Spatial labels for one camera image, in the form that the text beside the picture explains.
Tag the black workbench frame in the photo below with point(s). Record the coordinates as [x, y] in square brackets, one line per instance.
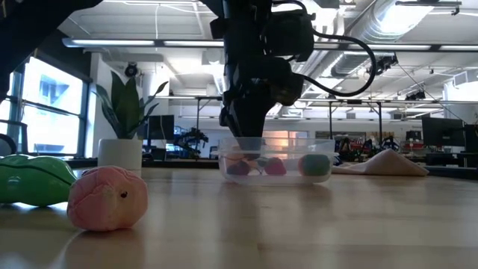
[330, 119]

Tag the silver ventilation duct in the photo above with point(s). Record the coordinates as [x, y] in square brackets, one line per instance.
[381, 22]

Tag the pale pink cloth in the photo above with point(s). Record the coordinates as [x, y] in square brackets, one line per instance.
[384, 165]

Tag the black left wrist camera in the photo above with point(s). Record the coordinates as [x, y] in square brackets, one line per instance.
[228, 112]

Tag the snake plant in white pot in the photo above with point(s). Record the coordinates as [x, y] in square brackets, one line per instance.
[120, 153]

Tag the small pink toy fruit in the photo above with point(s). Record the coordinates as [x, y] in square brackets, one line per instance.
[108, 198]

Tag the clear plastic tupperware container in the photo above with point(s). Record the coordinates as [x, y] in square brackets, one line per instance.
[287, 179]

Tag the large glass window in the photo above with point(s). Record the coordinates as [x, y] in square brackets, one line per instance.
[52, 108]

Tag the black computer monitor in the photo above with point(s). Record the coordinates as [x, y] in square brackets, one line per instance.
[443, 131]
[160, 127]

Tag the long ceiling light strip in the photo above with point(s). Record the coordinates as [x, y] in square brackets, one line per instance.
[373, 47]
[112, 42]

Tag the orange toy carrot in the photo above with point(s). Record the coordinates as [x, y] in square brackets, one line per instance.
[314, 165]

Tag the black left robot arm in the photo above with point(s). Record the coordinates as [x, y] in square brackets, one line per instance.
[22, 30]

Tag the pink orange toy peach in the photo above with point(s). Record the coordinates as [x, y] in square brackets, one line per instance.
[231, 156]

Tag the black spotlight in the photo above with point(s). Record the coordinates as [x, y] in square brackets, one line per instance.
[131, 70]

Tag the black ceiling-hung camera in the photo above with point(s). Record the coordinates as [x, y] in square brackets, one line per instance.
[384, 63]

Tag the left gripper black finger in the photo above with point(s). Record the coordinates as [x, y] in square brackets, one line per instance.
[256, 146]
[246, 146]

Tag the spare black robot arm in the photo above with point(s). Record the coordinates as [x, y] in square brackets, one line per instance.
[191, 140]

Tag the black aluminium table frame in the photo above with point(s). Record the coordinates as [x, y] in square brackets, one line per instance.
[179, 163]

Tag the red toy strawberry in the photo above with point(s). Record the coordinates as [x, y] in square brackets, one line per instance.
[275, 167]

